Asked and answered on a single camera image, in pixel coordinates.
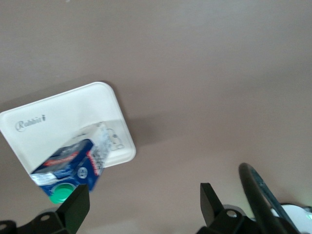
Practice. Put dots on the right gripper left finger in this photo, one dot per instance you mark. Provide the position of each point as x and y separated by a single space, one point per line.
73 212

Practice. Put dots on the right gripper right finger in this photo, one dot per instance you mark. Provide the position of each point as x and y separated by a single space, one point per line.
219 219

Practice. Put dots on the blue milk carton green cap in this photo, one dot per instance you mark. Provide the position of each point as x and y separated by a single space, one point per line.
73 158

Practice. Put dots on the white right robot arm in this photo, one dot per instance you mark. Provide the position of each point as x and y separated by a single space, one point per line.
293 215

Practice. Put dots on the cream rectangular tray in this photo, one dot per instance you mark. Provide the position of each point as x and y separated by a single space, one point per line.
61 114

